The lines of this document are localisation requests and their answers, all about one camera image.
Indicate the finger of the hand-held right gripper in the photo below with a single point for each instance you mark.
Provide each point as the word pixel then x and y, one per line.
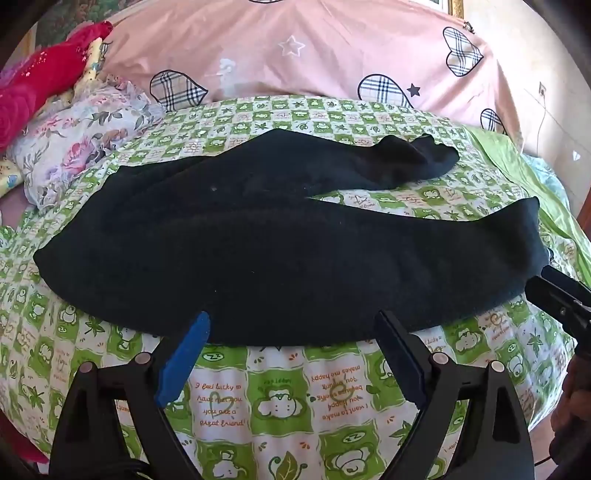
pixel 561 304

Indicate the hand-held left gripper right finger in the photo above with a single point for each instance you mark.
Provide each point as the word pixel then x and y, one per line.
pixel 401 360

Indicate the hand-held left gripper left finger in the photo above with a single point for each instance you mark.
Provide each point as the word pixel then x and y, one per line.
pixel 182 364

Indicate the black pants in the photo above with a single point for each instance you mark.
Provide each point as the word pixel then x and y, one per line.
pixel 254 258

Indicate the person's right hand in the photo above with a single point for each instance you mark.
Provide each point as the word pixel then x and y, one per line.
pixel 581 383

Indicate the green white printed bedsheet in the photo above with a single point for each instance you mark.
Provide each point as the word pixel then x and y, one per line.
pixel 277 415

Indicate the light blue cloth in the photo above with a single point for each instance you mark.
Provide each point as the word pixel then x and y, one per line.
pixel 547 177

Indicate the plain light green sheet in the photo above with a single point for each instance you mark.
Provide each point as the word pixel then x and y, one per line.
pixel 521 175

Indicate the mauve mattress cover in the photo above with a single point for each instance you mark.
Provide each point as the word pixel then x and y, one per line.
pixel 10 203

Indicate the floral ruffled pillow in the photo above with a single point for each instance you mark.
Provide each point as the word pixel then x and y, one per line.
pixel 87 138

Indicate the red sequined blanket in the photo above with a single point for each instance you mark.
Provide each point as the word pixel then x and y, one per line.
pixel 41 83

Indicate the pink heart-patterned pillow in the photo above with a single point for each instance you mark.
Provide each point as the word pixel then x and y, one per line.
pixel 300 50

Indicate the white wall outlet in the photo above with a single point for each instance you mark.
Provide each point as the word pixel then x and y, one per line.
pixel 542 89

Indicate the gold picture frame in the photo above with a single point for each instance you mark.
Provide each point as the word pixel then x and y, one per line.
pixel 450 7

